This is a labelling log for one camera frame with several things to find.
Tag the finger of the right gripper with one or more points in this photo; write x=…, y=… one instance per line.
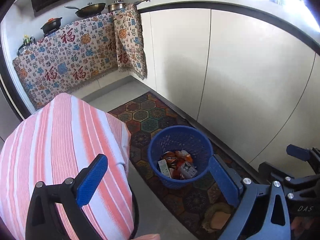
x=271, y=173
x=298, y=152

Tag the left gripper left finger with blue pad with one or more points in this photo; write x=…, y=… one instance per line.
x=43, y=219

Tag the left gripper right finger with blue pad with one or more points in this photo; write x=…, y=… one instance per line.
x=261, y=210

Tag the orange instant noodle cup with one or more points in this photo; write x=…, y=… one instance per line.
x=177, y=158

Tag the white green milk carton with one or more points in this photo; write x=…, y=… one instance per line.
x=164, y=169

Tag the silver yellow snack wrapper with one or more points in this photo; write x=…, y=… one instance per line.
x=187, y=170

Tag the blue plastic trash basket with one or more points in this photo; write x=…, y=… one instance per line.
x=177, y=138

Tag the person's right hand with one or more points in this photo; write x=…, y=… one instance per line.
x=300, y=224

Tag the yellow cloth on mat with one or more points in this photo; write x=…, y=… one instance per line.
x=216, y=217

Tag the pink striped tablecloth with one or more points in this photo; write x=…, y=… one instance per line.
x=56, y=143

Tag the patterned fu character cloth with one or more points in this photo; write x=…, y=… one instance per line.
x=80, y=53

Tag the black clay pot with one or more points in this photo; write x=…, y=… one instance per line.
x=52, y=25

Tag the black wok pan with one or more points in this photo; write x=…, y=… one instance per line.
x=89, y=10

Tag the steel pot with lid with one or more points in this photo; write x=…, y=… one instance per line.
x=116, y=5

